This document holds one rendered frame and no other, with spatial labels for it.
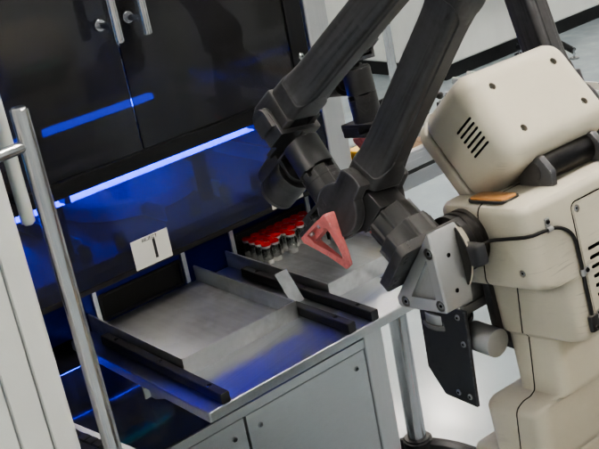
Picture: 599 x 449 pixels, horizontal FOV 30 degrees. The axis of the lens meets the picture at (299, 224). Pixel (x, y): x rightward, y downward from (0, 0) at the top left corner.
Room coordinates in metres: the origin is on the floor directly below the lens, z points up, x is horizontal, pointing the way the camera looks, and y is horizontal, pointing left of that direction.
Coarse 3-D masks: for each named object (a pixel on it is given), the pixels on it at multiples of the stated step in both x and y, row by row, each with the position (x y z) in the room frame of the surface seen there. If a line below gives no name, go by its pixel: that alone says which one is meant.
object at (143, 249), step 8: (160, 232) 2.05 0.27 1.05; (136, 240) 2.02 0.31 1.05; (144, 240) 2.03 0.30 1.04; (160, 240) 2.05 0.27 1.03; (168, 240) 2.06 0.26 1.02; (136, 248) 2.02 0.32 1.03; (144, 248) 2.03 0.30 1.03; (152, 248) 2.04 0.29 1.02; (160, 248) 2.05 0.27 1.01; (168, 248) 2.06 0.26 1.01; (136, 256) 2.02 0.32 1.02; (144, 256) 2.03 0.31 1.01; (152, 256) 2.04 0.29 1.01; (160, 256) 2.05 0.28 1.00; (168, 256) 2.06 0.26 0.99; (136, 264) 2.01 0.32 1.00; (144, 264) 2.02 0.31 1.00; (152, 264) 2.03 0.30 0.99
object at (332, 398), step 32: (352, 352) 2.29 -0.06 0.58; (288, 384) 2.18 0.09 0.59; (320, 384) 2.23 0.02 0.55; (352, 384) 2.28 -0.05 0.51; (224, 416) 2.08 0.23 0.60; (256, 416) 2.13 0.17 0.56; (288, 416) 2.17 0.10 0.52; (320, 416) 2.22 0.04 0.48; (352, 416) 2.27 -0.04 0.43; (192, 448) 2.03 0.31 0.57; (224, 448) 2.07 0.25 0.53; (256, 448) 2.11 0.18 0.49; (288, 448) 2.16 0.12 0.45; (320, 448) 2.21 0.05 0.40; (352, 448) 2.26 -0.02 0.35
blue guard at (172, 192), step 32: (320, 128) 2.31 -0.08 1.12; (160, 160) 2.08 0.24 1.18; (192, 160) 2.12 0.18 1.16; (224, 160) 2.16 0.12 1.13; (256, 160) 2.20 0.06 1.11; (96, 192) 1.99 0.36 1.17; (128, 192) 2.03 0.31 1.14; (160, 192) 2.07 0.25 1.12; (192, 192) 2.11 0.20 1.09; (224, 192) 2.15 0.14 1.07; (256, 192) 2.19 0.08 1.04; (32, 224) 1.91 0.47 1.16; (64, 224) 1.94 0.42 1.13; (96, 224) 1.98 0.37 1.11; (128, 224) 2.02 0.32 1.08; (160, 224) 2.06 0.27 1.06; (192, 224) 2.10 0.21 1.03; (224, 224) 2.14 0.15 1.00; (32, 256) 1.90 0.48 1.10; (96, 256) 1.97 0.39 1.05; (128, 256) 2.01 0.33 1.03
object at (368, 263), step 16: (352, 240) 2.23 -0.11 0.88; (368, 240) 2.21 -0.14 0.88; (240, 256) 2.18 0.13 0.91; (288, 256) 2.21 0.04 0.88; (304, 256) 2.19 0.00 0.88; (320, 256) 2.18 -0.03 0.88; (352, 256) 2.14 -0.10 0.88; (368, 256) 2.13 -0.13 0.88; (272, 272) 2.09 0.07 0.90; (288, 272) 2.05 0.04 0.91; (304, 272) 2.11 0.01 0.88; (320, 272) 2.09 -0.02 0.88; (336, 272) 2.08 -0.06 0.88; (352, 272) 1.99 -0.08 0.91; (368, 272) 2.01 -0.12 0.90; (320, 288) 1.97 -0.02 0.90; (336, 288) 1.96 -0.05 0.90; (352, 288) 1.98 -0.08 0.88
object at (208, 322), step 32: (192, 288) 2.14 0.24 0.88; (224, 288) 2.09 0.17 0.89; (256, 288) 2.00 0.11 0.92; (96, 320) 2.00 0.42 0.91; (128, 320) 2.04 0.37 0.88; (160, 320) 2.01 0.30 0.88; (192, 320) 1.98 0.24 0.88; (224, 320) 1.95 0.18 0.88; (256, 320) 1.85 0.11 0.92; (288, 320) 1.89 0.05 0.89; (160, 352) 1.81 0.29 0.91; (192, 352) 1.84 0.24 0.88; (224, 352) 1.80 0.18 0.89
